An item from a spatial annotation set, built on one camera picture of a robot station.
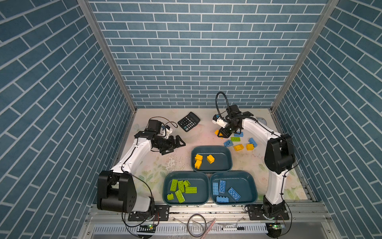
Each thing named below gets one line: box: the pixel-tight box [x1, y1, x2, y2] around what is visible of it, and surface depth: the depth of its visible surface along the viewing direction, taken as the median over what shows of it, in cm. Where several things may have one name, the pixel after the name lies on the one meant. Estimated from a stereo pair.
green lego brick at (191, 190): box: [185, 186, 198, 194], surface depth 82 cm
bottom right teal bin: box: [209, 170, 259, 206], surface depth 82 cm
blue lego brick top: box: [215, 195, 229, 204], surface depth 78 cm
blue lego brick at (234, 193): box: [227, 186, 242, 202], surface depth 80 cm
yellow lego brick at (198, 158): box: [194, 153, 204, 163], surface depth 93 cm
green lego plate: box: [170, 178, 179, 192], surface depth 84 cm
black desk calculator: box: [177, 111, 201, 132], surface depth 113 cm
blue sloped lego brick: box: [223, 139, 234, 147], surface depth 101 cm
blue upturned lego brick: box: [212, 182, 219, 196], surface depth 82 cm
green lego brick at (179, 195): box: [174, 189, 186, 204], surface depth 80 cm
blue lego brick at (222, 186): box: [219, 179, 227, 194], surface depth 84 cm
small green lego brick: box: [183, 179, 191, 188], surface depth 83 cm
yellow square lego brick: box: [194, 157, 203, 170], surface depth 91 cm
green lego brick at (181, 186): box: [177, 180, 185, 193], surface depth 83 cm
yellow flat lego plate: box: [233, 143, 245, 152], surface depth 98 cm
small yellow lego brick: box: [206, 154, 216, 165], surface depth 93 cm
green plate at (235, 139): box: [230, 136, 241, 142], surface depth 104 cm
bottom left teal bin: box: [162, 170, 210, 206], surface depth 82 cm
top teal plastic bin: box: [191, 145, 233, 173], surface depth 93 cm
